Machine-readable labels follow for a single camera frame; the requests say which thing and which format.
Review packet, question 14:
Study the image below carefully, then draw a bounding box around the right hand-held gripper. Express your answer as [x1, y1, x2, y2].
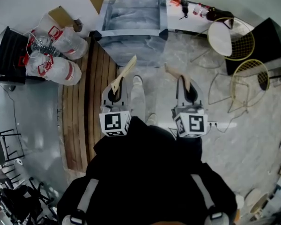
[173, 76, 208, 138]

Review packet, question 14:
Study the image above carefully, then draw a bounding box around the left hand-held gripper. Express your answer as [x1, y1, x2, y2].
[99, 77, 132, 138]

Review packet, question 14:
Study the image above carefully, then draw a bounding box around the person's right forearm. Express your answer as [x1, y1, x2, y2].
[177, 136, 203, 164]

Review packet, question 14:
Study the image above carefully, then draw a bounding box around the person's left leg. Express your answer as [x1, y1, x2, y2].
[130, 82, 146, 122]

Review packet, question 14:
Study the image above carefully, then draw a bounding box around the wooden slat decking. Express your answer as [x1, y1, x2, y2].
[58, 37, 119, 173]

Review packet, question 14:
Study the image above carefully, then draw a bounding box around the person's right shoe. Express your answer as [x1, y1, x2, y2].
[147, 113, 157, 127]

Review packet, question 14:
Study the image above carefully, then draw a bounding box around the white round seat cushion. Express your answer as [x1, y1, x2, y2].
[207, 21, 233, 57]

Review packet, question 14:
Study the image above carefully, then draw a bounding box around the person's black jacket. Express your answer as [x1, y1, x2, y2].
[57, 116, 238, 225]

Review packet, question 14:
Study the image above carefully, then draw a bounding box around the dark brown bag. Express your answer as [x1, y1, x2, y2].
[206, 7, 235, 30]

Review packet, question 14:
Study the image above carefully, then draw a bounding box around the black hair dryer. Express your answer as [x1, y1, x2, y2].
[179, 0, 191, 21]

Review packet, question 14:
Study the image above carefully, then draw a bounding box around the black cabinet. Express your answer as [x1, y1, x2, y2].
[225, 17, 281, 76]

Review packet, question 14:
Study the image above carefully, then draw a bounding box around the long brown cardboard box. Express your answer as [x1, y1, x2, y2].
[48, 5, 77, 29]

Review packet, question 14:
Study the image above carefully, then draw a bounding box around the white foam box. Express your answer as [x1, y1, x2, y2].
[38, 13, 54, 30]

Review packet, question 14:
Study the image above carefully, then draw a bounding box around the black plastic crate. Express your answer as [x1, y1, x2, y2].
[0, 26, 34, 84]

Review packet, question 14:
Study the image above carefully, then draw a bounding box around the black metal stool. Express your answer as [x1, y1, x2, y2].
[0, 129, 25, 166]

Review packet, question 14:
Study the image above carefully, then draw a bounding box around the black bag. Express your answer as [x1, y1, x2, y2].
[0, 185, 52, 225]

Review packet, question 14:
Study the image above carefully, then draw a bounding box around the beige power cable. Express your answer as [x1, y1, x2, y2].
[215, 111, 249, 134]

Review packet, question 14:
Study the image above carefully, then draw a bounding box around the frosted water bottle red handle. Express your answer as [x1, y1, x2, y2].
[24, 50, 50, 76]
[37, 56, 82, 87]
[48, 26, 89, 60]

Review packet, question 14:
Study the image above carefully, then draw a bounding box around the clear water bottle red handle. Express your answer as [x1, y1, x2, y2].
[30, 35, 61, 57]

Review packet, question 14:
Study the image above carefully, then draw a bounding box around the grey right shoulder strap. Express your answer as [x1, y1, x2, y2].
[191, 173, 216, 212]

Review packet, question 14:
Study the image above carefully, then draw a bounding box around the grey shoulder strap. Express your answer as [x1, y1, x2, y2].
[191, 173, 216, 212]
[77, 179, 100, 217]

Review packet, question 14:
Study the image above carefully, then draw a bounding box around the white cable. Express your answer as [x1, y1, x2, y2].
[23, 15, 52, 57]

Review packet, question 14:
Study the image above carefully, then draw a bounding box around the thin black floor cable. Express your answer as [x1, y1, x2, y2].
[0, 80, 21, 127]

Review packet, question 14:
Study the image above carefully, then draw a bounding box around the grey left shoulder strap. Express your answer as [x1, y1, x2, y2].
[77, 179, 100, 217]

